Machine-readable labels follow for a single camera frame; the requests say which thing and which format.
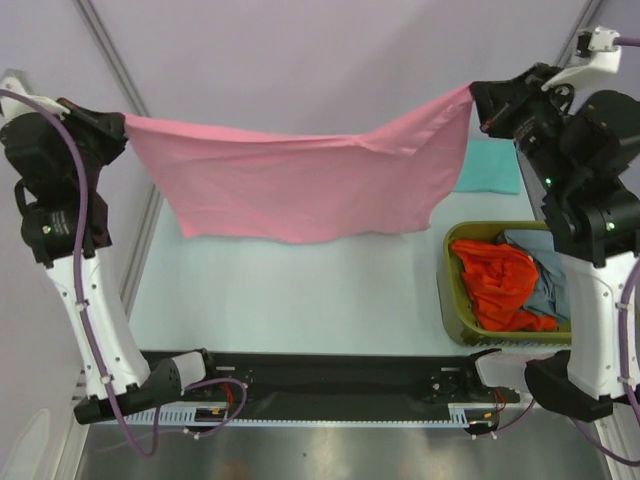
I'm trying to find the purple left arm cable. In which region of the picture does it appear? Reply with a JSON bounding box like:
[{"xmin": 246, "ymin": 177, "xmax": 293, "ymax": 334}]
[{"xmin": 0, "ymin": 88, "xmax": 251, "ymax": 459}]

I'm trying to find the right aluminium corner post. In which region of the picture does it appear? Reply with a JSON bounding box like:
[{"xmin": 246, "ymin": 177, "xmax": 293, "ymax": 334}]
[{"xmin": 555, "ymin": 0, "xmax": 605, "ymax": 67}]

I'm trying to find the grey slotted cable duct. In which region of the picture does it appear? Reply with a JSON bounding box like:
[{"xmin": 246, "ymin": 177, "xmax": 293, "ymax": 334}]
[{"xmin": 119, "ymin": 404, "xmax": 501, "ymax": 429}]

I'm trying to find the orange t shirt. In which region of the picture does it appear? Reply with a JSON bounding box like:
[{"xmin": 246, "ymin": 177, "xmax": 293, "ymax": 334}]
[{"xmin": 451, "ymin": 239, "xmax": 558, "ymax": 332}]

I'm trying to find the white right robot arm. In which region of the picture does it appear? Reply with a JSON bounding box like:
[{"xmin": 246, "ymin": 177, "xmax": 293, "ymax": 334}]
[{"xmin": 470, "ymin": 27, "xmax": 639, "ymax": 422}]

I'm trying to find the olive green plastic basket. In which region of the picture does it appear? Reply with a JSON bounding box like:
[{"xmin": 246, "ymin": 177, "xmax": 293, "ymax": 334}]
[{"xmin": 437, "ymin": 221, "xmax": 571, "ymax": 348}]

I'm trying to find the aluminium corner post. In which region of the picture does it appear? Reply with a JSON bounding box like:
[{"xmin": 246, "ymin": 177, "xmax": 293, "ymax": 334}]
[
  {"xmin": 555, "ymin": 0, "xmax": 605, "ymax": 67},
  {"xmin": 72, "ymin": 0, "xmax": 166, "ymax": 211}
]

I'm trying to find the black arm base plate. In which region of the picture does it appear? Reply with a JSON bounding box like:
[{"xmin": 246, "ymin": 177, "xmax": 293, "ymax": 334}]
[{"xmin": 206, "ymin": 353, "xmax": 520, "ymax": 413}]

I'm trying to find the pink t shirt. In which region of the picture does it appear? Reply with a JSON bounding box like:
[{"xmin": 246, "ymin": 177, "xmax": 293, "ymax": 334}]
[{"xmin": 125, "ymin": 86, "xmax": 473, "ymax": 244}]

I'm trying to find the grey blue t shirt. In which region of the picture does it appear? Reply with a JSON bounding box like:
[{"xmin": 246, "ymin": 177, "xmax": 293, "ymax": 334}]
[{"xmin": 497, "ymin": 229, "xmax": 570, "ymax": 324}]

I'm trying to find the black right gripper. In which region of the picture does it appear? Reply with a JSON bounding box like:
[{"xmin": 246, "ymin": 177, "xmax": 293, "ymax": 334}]
[{"xmin": 472, "ymin": 62, "xmax": 579, "ymax": 197}]

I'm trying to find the left aluminium corner post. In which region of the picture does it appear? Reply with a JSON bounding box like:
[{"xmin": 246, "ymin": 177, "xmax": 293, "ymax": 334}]
[{"xmin": 72, "ymin": 0, "xmax": 166, "ymax": 211}]

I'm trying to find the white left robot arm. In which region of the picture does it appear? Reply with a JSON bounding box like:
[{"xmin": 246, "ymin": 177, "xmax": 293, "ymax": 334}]
[{"xmin": 1, "ymin": 71, "xmax": 221, "ymax": 425}]

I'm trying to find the folded teal t shirt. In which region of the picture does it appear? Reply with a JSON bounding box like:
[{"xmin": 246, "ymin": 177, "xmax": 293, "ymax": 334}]
[{"xmin": 454, "ymin": 139, "xmax": 520, "ymax": 195}]

